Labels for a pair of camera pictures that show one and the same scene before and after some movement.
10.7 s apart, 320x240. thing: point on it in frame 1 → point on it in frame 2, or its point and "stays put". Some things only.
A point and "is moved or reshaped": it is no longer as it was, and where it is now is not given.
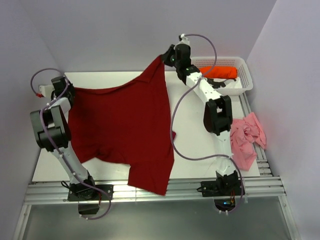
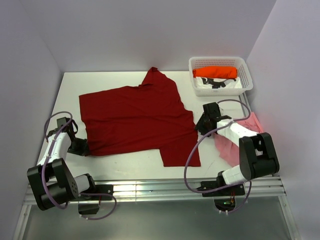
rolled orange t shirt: x=219 y=72 stays put
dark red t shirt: x=132 y=121 is moved or reshaped
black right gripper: x=166 y=56 → x=200 y=125
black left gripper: x=70 y=87 → x=83 y=148
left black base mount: x=88 y=197 stays put
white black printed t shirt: x=231 y=83 stays put
